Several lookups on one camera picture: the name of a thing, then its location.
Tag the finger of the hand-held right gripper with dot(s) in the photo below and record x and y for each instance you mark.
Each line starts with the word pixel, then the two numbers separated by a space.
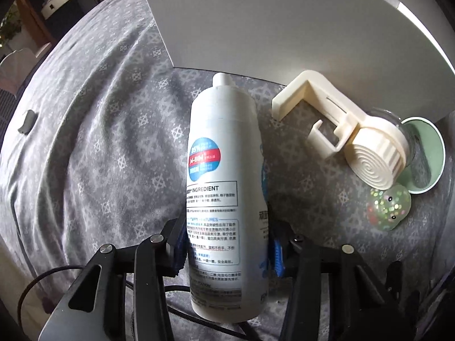
pixel 396 277

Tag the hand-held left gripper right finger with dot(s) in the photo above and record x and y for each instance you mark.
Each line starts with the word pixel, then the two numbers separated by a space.
pixel 279 255

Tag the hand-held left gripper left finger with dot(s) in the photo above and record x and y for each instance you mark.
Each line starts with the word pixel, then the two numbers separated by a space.
pixel 177 252

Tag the white plastic bottle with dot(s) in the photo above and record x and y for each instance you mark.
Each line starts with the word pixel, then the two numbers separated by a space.
pixel 224 142

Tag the white cardboard box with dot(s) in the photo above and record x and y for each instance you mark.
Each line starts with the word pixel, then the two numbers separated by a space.
pixel 284 25

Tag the clear glitter squishy toy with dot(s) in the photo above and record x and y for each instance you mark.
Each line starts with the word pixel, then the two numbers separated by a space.
pixel 389 206

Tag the cream suction cup hook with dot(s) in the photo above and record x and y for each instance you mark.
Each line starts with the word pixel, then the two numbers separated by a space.
pixel 373 156

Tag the pale green cup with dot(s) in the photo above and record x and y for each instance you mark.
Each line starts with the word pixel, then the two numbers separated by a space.
pixel 426 156

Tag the grey printed blanket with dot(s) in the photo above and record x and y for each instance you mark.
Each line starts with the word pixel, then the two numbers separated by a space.
pixel 89 149

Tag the small grey object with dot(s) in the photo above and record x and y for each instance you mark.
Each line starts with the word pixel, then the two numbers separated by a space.
pixel 26 120

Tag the white chair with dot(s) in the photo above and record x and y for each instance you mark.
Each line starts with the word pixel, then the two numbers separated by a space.
pixel 16 67

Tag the dark cabinet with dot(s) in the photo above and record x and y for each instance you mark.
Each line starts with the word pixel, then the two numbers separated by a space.
pixel 67 7

